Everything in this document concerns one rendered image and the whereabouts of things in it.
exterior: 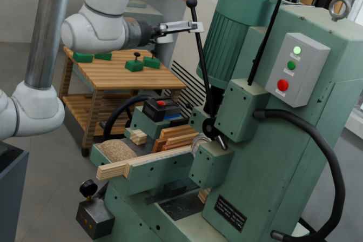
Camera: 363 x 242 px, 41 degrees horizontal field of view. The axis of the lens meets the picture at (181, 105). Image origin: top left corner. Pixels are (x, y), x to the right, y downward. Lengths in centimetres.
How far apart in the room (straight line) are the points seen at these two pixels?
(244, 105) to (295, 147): 17
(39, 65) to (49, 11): 21
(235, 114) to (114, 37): 38
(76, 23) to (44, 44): 63
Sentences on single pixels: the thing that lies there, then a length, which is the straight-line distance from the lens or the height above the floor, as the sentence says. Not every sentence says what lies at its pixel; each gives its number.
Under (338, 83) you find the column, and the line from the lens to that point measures 128.
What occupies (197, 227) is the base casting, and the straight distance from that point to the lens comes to 156.
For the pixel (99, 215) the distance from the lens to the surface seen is 178.
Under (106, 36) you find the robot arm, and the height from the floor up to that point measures 134.
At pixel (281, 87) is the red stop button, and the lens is 123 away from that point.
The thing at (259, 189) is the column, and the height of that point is 102.
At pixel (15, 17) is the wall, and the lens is 457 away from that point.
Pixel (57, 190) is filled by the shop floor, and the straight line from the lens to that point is 285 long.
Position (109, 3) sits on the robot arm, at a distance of 120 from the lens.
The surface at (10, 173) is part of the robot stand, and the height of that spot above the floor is 58.
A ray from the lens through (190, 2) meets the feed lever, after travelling 146.
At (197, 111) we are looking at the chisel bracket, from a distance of 163.
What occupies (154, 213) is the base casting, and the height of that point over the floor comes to 77.
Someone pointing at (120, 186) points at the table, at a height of 86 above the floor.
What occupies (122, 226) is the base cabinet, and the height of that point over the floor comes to 61.
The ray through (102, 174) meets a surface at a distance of 145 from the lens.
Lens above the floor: 176
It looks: 25 degrees down
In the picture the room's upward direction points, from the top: 17 degrees clockwise
